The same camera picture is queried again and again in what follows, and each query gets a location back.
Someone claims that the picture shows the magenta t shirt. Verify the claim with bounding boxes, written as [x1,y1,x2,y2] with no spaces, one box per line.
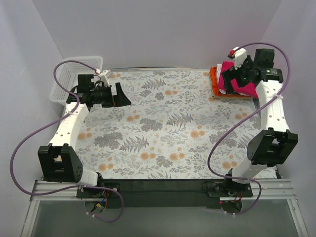
[217,60,258,98]

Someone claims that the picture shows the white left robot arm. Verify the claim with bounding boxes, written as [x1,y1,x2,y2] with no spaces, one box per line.
[38,74,131,198]

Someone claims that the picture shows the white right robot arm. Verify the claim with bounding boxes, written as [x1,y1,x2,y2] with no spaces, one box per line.
[222,47,298,196]

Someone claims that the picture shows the white printed folded t shirt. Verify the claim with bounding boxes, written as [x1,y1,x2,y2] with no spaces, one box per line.
[216,61,247,95]

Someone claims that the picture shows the orange folded t shirt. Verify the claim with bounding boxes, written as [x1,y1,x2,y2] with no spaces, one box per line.
[210,67,223,97]

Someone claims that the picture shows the white plastic basket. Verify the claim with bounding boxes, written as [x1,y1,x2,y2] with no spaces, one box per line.
[49,56,103,106]

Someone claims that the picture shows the floral table mat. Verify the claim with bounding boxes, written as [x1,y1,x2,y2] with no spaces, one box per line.
[76,70,261,179]

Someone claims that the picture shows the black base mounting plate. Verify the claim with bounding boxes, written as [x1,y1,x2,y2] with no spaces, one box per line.
[77,179,253,209]

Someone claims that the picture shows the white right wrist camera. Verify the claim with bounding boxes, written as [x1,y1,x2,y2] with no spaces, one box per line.
[228,47,247,70]

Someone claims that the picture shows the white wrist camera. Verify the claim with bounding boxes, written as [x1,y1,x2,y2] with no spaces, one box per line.
[228,47,247,70]
[95,69,112,86]

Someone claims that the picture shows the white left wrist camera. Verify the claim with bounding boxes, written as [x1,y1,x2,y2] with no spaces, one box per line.
[95,69,112,86]

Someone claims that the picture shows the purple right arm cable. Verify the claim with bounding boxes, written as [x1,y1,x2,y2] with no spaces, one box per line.
[207,42,291,216]

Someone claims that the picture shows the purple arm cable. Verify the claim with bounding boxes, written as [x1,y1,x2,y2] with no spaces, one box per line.
[207,42,291,216]
[9,60,124,223]

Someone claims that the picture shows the aluminium frame rail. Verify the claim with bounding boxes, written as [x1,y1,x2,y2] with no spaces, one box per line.
[21,179,308,237]

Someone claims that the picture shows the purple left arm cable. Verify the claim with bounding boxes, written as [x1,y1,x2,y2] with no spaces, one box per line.
[9,60,124,223]

